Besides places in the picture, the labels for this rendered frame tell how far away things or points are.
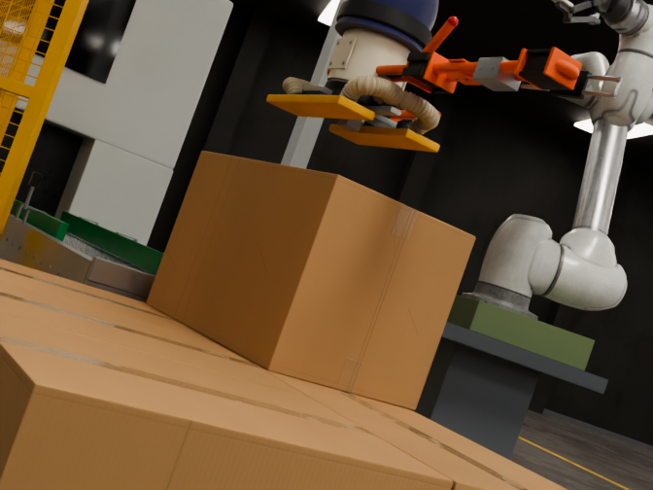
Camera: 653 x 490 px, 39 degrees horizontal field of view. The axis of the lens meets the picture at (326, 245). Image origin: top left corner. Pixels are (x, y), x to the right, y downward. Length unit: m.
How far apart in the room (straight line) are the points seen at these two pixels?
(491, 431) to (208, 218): 0.96
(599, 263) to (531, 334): 0.32
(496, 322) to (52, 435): 1.57
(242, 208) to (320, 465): 0.96
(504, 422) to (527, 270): 0.41
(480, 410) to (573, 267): 0.47
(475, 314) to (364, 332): 0.56
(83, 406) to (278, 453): 0.25
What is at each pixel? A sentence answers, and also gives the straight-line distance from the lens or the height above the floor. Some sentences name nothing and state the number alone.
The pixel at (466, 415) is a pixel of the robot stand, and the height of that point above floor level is 0.54.
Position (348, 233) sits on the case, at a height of 0.84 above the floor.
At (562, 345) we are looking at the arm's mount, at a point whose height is 0.79.
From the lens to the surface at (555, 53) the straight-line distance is 1.65.
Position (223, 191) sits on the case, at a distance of 2.11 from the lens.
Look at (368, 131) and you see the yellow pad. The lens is 2.16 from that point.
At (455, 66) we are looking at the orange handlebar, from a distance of 1.86.
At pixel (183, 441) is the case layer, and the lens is 1.06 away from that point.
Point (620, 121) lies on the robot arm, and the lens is 2.33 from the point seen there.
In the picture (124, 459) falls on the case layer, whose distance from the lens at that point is 1.04.
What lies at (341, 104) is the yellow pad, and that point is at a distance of 1.94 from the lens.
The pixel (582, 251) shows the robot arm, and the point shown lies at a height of 1.06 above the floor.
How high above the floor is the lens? 0.74
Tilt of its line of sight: 2 degrees up
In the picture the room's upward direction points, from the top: 20 degrees clockwise
